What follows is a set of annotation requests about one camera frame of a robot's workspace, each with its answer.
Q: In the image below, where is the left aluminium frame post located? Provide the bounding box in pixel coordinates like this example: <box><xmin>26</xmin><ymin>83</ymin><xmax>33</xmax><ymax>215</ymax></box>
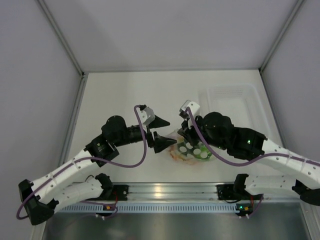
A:
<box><xmin>35</xmin><ymin>0</ymin><xmax>84</xmax><ymax>76</ymax></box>

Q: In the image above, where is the aluminium frame post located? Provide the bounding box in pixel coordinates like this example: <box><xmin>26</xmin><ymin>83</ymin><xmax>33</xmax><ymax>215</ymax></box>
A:
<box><xmin>258</xmin><ymin>0</ymin><xmax>306</xmax><ymax>74</ymax></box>
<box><xmin>35</xmin><ymin>0</ymin><xmax>84</xmax><ymax>76</ymax></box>

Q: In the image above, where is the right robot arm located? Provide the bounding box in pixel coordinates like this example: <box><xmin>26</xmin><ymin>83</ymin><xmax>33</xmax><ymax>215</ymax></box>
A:
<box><xmin>179</xmin><ymin>109</ymin><xmax>320</xmax><ymax>206</ymax></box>

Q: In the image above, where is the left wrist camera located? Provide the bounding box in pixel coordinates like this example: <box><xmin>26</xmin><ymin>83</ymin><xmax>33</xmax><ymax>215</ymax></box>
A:
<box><xmin>138</xmin><ymin>105</ymin><xmax>156</xmax><ymax>126</ymax></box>

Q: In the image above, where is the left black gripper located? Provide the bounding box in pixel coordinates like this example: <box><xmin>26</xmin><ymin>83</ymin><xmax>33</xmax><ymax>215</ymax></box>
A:
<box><xmin>113</xmin><ymin>114</ymin><xmax>177</xmax><ymax>153</ymax></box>

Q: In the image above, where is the right aluminium frame post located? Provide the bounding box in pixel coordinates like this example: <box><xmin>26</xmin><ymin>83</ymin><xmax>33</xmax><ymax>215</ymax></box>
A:
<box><xmin>258</xmin><ymin>0</ymin><xmax>306</xmax><ymax>74</ymax></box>

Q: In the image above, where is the aluminium mounting rail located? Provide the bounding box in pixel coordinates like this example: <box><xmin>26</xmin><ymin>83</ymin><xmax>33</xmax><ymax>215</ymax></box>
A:
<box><xmin>74</xmin><ymin>181</ymin><xmax>276</xmax><ymax>202</ymax></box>

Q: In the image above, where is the white plastic basket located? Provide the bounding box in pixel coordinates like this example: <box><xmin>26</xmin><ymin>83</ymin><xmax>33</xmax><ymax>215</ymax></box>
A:
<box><xmin>198</xmin><ymin>84</ymin><xmax>273</xmax><ymax>137</ymax></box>

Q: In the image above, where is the slotted cable duct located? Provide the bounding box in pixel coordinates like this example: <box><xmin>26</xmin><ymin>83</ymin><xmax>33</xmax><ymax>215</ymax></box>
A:
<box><xmin>59</xmin><ymin>202</ymin><xmax>251</xmax><ymax>214</ymax></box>

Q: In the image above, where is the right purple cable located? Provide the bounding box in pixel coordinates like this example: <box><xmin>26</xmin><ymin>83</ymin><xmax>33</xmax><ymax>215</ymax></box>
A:
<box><xmin>186</xmin><ymin>107</ymin><xmax>320</xmax><ymax>167</ymax></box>

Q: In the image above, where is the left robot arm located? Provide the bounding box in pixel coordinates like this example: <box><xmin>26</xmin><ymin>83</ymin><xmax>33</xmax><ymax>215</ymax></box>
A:
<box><xmin>18</xmin><ymin>110</ymin><xmax>176</xmax><ymax>226</ymax></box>

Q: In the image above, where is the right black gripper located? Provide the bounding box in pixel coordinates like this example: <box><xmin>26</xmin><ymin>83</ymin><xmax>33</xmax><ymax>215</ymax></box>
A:
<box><xmin>178</xmin><ymin>114</ymin><xmax>228</xmax><ymax>151</ymax></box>

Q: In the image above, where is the green fake watermelon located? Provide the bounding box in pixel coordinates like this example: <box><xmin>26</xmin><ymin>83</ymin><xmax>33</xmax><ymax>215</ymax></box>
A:
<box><xmin>176</xmin><ymin>141</ymin><xmax>214</xmax><ymax>162</ymax></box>

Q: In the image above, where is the orange fake fruit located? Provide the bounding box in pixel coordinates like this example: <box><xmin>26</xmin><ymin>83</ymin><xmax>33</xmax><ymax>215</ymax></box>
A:
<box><xmin>168</xmin><ymin>147</ymin><xmax>198</xmax><ymax>165</ymax></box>

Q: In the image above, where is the clear polka dot zip bag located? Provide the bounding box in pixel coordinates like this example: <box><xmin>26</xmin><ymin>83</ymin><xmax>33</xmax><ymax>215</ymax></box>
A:
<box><xmin>164</xmin><ymin>130</ymin><xmax>217</xmax><ymax>165</ymax></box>

